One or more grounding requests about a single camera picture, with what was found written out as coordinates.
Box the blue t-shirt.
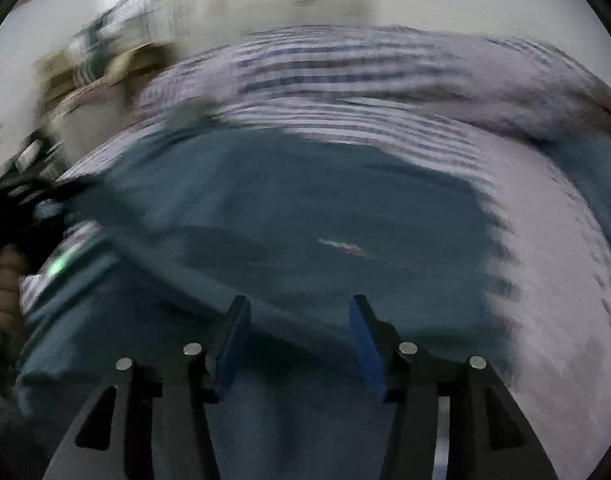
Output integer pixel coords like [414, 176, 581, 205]
[16, 127, 507, 479]

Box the black clothes rack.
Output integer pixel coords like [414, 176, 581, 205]
[99, 0, 172, 42]

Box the person's left hand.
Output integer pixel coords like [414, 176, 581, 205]
[0, 246, 25, 339]

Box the plush toy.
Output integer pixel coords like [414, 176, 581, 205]
[71, 18, 115, 87]

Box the dark green garment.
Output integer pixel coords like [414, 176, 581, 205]
[167, 99, 219, 130]

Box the checkered bed sheet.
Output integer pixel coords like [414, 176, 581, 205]
[29, 98, 611, 479]

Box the checkered quilt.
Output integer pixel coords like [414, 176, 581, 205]
[136, 25, 611, 139]

